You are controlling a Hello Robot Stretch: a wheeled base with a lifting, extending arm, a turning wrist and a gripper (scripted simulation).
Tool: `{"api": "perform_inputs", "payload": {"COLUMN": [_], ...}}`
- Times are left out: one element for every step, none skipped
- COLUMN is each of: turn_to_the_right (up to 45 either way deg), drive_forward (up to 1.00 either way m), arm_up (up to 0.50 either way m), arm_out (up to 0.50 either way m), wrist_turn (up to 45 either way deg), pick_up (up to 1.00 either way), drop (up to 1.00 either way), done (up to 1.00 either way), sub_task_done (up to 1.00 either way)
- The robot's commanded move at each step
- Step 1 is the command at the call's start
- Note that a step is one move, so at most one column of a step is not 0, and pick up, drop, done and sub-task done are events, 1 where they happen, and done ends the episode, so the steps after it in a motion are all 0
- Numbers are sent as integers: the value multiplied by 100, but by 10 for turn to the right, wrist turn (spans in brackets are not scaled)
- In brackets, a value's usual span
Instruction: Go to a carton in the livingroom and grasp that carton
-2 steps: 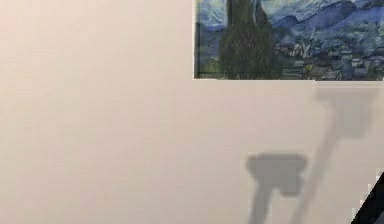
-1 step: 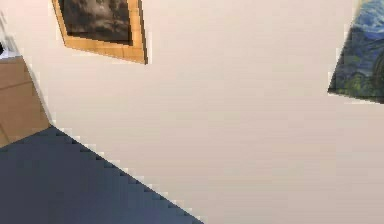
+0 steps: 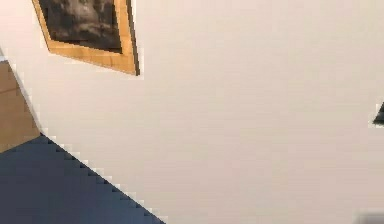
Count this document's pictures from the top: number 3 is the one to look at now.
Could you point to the wooden framed dark picture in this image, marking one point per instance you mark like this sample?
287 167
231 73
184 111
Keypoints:
87 23

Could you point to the black framed picture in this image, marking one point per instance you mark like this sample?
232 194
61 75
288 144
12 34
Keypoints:
380 116

